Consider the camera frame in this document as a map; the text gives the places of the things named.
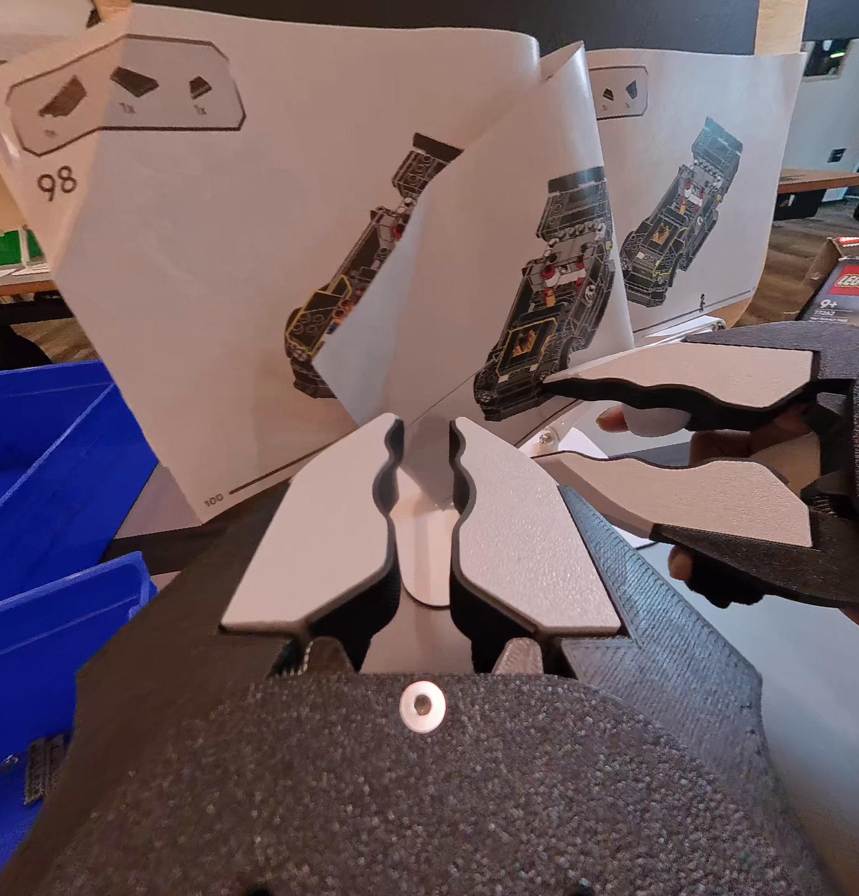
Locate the lego instruction booklet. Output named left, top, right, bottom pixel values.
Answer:
left=0, top=5, right=810, bottom=527

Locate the wooden stand board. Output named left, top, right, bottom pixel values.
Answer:
left=756, top=0, right=810, bottom=58

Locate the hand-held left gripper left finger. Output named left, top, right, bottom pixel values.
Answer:
left=220, top=413, right=402, bottom=659

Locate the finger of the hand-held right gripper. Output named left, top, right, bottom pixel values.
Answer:
left=538, top=451, right=817, bottom=550
left=541, top=341, right=820, bottom=432

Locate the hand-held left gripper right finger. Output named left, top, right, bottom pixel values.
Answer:
left=451, top=416, right=624, bottom=659

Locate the lego set box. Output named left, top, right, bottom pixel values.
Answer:
left=797, top=234, right=859, bottom=327

